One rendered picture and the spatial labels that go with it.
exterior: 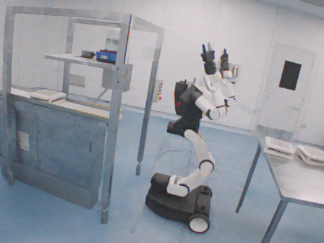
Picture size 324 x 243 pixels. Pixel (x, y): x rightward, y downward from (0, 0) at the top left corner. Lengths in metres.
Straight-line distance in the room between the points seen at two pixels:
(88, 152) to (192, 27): 3.89
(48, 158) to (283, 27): 4.98
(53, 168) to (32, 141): 0.33
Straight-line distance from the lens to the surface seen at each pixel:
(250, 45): 5.44
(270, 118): 5.75
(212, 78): 1.77
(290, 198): 1.56
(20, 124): 2.53
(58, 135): 2.25
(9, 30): 2.33
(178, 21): 5.39
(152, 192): 2.47
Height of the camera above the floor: 1.57
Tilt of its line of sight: 17 degrees down
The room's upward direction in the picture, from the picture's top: 10 degrees clockwise
